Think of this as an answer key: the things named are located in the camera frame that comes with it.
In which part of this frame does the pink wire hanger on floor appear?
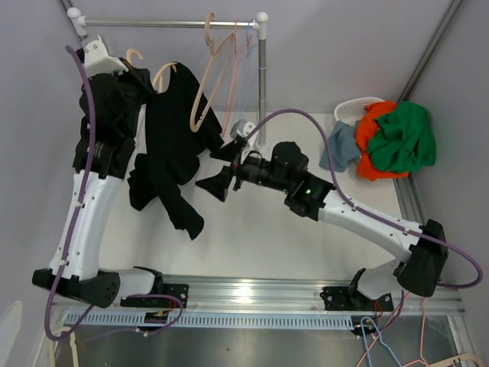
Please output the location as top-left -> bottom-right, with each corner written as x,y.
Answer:
355,291 -> 429,366

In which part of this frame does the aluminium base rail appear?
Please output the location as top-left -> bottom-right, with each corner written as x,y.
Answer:
53,275 -> 466,316

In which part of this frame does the green t shirt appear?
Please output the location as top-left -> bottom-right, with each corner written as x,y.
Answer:
367,101 -> 436,174

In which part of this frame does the light blue wire hanger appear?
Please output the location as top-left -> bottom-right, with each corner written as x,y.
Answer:
228,20 -> 258,124

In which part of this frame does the beige hanger bottom right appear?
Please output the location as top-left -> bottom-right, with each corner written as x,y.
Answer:
430,353 -> 487,367

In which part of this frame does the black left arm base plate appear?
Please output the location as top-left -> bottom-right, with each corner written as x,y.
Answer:
120,283 -> 189,308

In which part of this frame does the blue wire hanger on floor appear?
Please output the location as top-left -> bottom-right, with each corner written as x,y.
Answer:
360,317 -> 402,367

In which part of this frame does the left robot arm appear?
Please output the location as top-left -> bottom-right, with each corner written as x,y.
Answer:
32,67 -> 165,308

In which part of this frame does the white slotted cable duct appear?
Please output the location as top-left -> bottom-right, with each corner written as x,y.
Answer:
82,310 -> 354,330

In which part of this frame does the grey-blue t shirt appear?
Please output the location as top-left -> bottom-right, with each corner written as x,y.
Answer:
328,121 -> 361,173

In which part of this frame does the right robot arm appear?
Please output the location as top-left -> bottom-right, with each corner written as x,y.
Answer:
196,138 -> 448,310

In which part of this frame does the white perforated plastic basket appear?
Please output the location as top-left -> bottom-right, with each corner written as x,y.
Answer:
333,96 -> 384,126

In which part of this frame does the orange t shirt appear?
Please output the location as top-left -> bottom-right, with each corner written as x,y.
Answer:
355,101 -> 408,181

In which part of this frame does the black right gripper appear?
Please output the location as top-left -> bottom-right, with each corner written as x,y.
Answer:
196,141 -> 292,202

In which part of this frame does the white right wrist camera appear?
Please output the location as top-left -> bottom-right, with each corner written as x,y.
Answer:
229,119 -> 257,151

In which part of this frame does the black t shirt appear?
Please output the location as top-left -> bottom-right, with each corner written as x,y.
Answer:
128,63 -> 224,239

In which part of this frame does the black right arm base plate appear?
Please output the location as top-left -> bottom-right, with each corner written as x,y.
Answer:
319,286 -> 394,312

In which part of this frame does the beige wooden hanger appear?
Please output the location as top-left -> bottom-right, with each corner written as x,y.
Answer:
125,48 -> 177,94
189,12 -> 235,133

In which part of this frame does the beige hanger on floor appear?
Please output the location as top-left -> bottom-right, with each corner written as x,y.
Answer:
47,326 -> 81,367

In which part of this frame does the pink wire hanger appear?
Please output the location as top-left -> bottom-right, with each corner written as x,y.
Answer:
222,20 -> 241,137
355,291 -> 429,366

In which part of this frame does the metal clothes rack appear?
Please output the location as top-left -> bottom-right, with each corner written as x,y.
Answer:
66,7 -> 270,150

